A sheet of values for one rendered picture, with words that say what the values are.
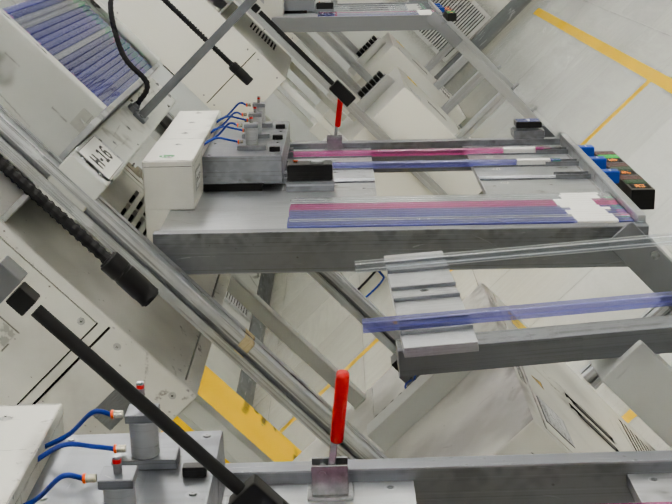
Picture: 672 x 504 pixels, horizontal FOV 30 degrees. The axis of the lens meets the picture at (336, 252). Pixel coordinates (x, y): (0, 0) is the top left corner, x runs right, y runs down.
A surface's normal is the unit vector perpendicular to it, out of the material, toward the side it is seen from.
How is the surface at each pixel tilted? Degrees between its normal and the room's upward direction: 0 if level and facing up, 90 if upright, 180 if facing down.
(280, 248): 90
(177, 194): 90
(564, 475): 90
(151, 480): 43
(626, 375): 90
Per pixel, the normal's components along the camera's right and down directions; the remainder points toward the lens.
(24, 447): -0.04, -0.96
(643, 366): 0.02, 0.25
